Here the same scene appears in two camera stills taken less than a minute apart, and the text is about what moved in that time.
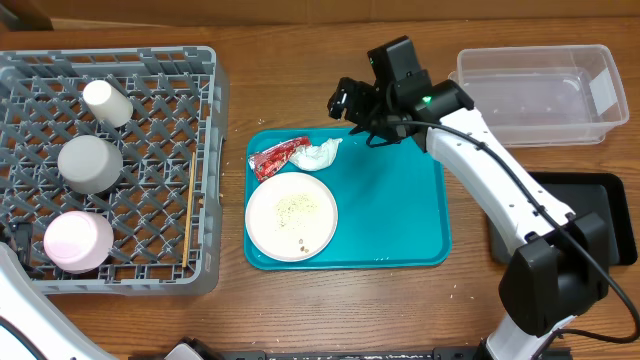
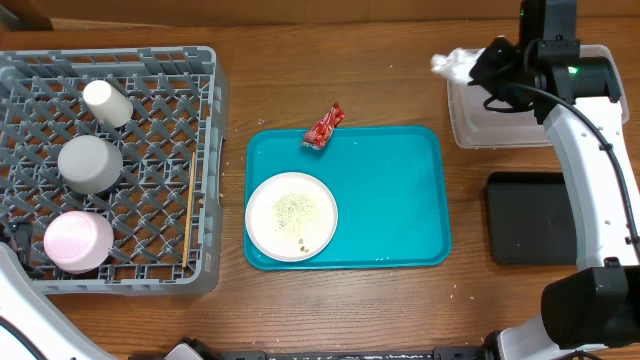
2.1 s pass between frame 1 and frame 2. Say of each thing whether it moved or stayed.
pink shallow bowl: stayed
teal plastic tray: stayed
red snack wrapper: moved
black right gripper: moved
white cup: stayed
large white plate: stayed
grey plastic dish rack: stayed
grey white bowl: stayed
